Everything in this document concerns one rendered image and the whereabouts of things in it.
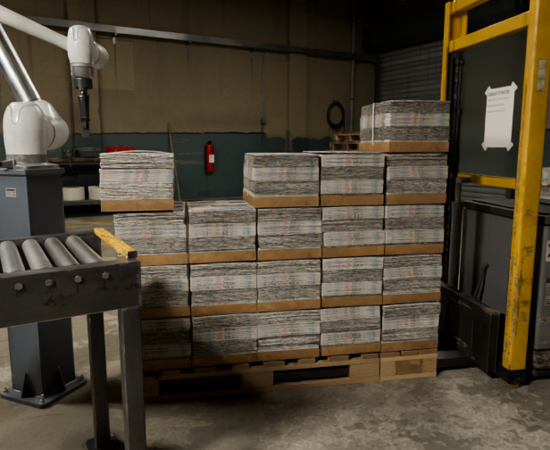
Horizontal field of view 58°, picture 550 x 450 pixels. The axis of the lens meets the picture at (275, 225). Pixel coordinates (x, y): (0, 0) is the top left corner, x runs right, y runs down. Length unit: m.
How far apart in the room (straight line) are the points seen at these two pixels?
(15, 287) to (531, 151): 1.98
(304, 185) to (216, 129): 7.33
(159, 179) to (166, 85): 7.11
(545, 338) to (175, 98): 7.59
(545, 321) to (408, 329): 0.62
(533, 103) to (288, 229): 1.14
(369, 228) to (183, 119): 7.18
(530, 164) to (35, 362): 2.27
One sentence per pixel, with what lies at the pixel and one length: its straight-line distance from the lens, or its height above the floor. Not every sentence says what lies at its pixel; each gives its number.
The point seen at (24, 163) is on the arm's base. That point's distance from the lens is 2.28.
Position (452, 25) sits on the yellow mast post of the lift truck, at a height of 1.74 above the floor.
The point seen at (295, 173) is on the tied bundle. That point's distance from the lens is 2.14.
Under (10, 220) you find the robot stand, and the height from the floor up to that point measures 0.79.
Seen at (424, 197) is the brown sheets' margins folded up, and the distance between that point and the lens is 2.34.
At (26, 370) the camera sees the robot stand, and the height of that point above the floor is 0.13.
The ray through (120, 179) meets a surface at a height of 0.96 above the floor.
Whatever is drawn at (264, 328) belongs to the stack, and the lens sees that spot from 2.25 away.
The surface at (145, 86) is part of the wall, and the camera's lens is 9.03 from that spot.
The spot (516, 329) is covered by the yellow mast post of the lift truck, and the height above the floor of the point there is 0.29.
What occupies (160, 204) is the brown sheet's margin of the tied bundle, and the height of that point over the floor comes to 0.86.
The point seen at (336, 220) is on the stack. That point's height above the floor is 0.77.
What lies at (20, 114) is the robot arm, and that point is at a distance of 2.30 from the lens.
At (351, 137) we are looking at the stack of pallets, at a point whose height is 1.23.
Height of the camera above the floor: 1.10
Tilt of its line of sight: 9 degrees down
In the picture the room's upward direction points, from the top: straight up
